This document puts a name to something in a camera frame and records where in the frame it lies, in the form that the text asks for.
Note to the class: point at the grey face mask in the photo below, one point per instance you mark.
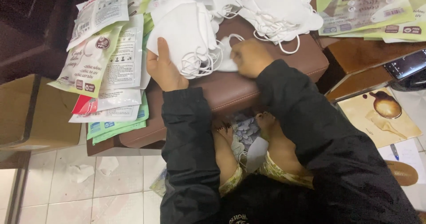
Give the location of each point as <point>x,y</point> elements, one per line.
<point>257,154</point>

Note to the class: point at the person's foot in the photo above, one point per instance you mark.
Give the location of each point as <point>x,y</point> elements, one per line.
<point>279,144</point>
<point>224,150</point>

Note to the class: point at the person's left hand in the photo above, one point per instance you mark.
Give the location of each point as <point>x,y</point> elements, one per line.
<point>166,75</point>

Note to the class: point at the yellow floral trousers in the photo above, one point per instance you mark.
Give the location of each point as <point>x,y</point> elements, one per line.
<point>283,175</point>

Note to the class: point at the pile of printed mask packets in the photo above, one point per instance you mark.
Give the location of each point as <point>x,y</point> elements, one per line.
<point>109,57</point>

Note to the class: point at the black rounded object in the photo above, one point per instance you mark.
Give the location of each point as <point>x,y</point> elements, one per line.
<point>412,83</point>

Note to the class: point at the person's right fingers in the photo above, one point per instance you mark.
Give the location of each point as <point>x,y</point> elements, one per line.
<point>237,58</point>

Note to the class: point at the black smartphone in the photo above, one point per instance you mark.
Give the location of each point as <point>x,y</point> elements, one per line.
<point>407,65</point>

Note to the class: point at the person's right hand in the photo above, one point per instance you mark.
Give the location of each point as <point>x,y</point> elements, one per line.
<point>253,57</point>

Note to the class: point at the dark wooden cabinet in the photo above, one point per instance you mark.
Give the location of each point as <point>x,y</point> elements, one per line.
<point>33,27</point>

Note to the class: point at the brown sandal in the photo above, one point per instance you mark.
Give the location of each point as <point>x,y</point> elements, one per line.
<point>404,173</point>

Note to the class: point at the white paper sheet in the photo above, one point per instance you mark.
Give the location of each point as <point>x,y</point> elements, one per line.
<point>411,157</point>

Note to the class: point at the crumpled white tissue scrap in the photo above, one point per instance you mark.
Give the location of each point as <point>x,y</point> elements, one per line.
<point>81,173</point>
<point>108,165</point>

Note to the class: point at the floral patterned mat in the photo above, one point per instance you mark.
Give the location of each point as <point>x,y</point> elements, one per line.
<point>245,130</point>

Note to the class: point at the beige card with brown picture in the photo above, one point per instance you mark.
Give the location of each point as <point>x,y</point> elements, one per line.
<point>379,117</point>

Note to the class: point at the person's right foot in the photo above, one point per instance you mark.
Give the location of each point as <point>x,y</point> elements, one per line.
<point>279,144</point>

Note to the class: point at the single white face mask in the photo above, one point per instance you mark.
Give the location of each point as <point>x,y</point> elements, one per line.
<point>227,59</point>

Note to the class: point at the brown wooden table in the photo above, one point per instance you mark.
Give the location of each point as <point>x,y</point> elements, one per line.
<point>359,57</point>

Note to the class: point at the clear plastic packet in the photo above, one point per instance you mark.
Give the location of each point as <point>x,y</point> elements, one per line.
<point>159,184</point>

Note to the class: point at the brown cardboard box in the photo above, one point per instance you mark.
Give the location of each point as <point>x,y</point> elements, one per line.
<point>36,114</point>

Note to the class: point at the blue pen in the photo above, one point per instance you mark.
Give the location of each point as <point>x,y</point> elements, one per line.
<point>394,152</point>

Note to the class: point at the brown leather stool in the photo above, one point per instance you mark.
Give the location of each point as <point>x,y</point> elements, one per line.
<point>229,84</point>

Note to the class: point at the stack of white face masks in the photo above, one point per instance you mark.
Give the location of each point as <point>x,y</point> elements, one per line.
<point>186,34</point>

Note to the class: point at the person's black jacket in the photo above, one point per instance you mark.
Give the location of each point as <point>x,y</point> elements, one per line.
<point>266,200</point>

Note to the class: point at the loose heap of white masks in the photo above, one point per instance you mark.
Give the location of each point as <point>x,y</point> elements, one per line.
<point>279,7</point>

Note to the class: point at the person's left foot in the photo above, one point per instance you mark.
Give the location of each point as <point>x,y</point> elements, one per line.
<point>224,150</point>

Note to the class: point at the heap of green mask packets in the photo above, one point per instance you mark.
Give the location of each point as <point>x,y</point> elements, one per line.
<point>366,7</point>

